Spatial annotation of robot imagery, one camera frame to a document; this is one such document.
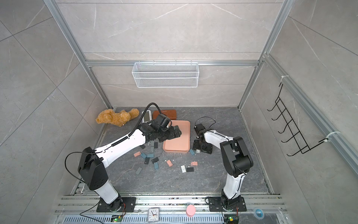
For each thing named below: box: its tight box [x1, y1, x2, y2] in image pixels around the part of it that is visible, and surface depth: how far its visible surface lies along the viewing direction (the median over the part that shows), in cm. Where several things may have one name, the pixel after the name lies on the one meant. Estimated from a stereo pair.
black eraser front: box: [186, 167, 194, 173], surface depth 89 cm
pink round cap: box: [185, 204, 196, 218], surface depth 66 cm
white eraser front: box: [180, 164, 187, 174], surface depth 87 cm
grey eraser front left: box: [135, 167, 143, 175], surface depth 87 cm
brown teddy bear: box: [95, 108, 140, 127], surface depth 103 cm
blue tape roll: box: [253, 207, 265, 220], surface depth 73 cm
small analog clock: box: [147, 207, 160, 223], surface depth 70 cm
